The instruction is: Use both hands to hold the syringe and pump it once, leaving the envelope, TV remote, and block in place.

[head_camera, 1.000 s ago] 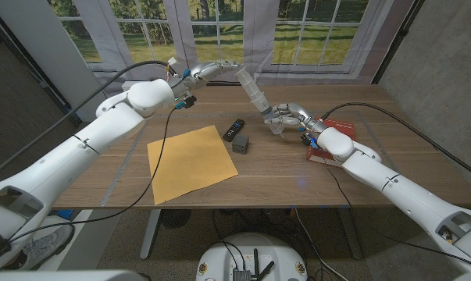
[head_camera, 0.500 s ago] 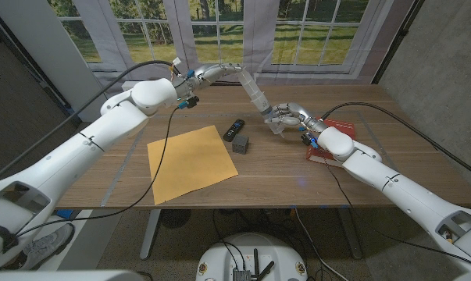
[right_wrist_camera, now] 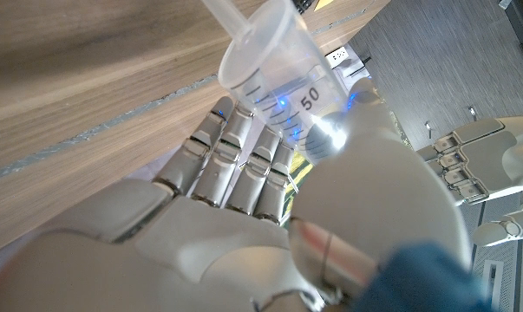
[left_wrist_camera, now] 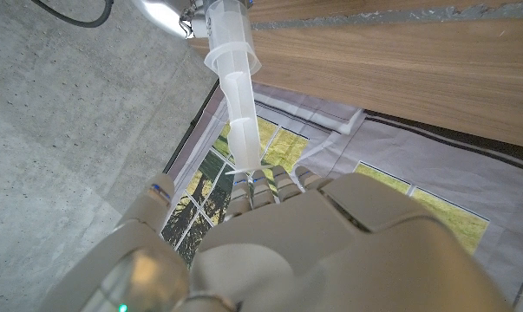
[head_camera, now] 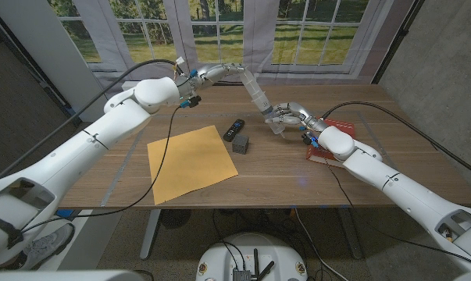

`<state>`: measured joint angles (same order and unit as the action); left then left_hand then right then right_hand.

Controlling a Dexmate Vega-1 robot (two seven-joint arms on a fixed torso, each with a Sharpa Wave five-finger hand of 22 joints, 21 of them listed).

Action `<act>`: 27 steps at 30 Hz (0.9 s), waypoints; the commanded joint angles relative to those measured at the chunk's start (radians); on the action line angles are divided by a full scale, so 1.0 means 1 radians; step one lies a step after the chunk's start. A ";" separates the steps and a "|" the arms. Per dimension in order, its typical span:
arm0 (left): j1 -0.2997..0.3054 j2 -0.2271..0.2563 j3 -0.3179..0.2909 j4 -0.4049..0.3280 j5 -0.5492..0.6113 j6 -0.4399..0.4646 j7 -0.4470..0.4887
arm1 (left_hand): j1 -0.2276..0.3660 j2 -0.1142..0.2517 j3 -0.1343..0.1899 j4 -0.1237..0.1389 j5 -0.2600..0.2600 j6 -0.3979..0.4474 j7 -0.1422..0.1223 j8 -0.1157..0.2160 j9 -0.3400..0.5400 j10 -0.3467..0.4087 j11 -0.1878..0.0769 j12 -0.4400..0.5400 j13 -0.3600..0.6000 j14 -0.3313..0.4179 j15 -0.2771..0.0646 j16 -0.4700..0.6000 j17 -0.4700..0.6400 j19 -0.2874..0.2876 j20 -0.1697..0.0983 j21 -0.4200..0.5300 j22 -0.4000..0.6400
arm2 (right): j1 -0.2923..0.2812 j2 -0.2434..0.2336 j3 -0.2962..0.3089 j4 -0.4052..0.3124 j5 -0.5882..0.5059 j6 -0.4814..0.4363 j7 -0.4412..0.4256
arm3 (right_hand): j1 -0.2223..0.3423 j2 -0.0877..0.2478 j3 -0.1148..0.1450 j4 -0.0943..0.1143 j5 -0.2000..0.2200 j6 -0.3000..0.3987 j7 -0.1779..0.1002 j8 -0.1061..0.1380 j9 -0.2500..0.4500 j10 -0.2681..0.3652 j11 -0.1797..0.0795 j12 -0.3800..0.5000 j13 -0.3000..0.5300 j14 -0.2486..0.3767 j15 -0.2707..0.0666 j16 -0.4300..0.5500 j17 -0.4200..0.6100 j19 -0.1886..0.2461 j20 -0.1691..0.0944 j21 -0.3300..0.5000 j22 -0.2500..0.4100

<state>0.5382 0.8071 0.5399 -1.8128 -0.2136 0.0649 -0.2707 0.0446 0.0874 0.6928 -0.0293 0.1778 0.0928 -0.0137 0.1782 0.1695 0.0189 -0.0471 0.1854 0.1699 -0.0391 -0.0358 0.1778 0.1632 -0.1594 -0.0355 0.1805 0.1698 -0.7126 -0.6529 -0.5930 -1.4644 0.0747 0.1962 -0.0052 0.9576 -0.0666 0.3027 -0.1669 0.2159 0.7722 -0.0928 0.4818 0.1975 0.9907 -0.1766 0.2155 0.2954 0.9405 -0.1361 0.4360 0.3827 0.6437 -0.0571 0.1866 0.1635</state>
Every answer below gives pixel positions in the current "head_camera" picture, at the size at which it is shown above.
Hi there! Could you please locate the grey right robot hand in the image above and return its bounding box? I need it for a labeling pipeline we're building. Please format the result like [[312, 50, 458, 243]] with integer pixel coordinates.
[[264, 101, 330, 133]]

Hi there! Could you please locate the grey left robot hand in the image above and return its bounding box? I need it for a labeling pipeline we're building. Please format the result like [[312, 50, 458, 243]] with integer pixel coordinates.
[[178, 63, 246, 101]]

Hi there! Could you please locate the clear plastic syringe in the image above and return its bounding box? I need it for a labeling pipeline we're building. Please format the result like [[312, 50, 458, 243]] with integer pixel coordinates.
[[237, 66, 287, 138]]

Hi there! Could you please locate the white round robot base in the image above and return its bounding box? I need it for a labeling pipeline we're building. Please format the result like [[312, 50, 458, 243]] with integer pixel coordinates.
[[195, 233, 309, 281]]

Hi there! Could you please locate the black TV remote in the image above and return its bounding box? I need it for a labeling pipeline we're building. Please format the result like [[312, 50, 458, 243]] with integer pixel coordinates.
[[223, 119, 246, 143]]

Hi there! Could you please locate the grey lattice block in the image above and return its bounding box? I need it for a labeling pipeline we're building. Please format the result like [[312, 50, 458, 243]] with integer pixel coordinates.
[[231, 133, 250, 155]]

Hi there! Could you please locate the yellow manila envelope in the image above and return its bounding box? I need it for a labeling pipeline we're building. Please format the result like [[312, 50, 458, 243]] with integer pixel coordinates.
[[147, 125, 239, 206]]

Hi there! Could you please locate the printed window backdrop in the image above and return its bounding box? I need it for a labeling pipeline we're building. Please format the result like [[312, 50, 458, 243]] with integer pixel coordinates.
[[47, 0, 418, 105]]

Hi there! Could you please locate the red hardcover book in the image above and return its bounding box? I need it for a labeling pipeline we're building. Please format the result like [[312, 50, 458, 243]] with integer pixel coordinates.
[[305, 119, 356, 169]]

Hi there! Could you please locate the black backdrop stand pole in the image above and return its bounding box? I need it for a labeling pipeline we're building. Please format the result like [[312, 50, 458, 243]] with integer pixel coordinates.
[[371, 0, 426, 85]]

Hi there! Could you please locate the white table leg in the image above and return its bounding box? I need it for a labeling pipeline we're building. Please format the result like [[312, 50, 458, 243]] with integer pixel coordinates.
[[140, 209, 162, 261], [336, 208, 363, 261]]

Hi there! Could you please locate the black round floor disc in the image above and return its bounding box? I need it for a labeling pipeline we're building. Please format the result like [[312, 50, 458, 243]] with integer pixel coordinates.
[[159, 209, 192, 229]]

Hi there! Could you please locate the white column panel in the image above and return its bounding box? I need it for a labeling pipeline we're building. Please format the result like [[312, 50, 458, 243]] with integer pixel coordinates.
[[0, 0, 113, 123]]

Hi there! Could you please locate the white floor mat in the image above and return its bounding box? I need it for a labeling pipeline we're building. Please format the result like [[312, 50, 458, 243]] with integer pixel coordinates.
[[35, 209, 123, 271]]

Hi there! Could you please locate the grey sneaker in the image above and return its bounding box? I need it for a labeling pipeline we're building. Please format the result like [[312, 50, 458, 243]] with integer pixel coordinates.
[[18, 222, 75, 270]]

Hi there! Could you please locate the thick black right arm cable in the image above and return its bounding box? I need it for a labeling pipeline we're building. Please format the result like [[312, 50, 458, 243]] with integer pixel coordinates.
[[319, 101, 471, 182]]

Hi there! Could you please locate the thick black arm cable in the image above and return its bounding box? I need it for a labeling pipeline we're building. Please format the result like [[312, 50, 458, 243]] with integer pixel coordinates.
[[0, 58, 180, 183], [319, 101, 471, 182]]

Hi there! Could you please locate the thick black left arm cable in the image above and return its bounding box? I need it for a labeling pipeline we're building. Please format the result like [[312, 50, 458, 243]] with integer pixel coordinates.
[[0, 58, 180, 183]]

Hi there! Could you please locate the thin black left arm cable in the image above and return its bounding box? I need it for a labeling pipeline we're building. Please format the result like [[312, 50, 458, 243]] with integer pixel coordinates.
[[18, 105, 181, 235]]

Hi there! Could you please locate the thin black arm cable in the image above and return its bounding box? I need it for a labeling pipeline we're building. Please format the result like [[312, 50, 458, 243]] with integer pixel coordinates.
[[323, 158, 471, 270], [18, 105, 181, 235]]

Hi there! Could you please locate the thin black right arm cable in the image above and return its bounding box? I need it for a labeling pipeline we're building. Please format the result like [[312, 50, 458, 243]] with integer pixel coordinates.
[[323, 158, 471, 270]]

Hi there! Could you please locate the white floor cable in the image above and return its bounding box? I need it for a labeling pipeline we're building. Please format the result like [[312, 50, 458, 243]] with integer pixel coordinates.
[[293, 208, 349, 281]]

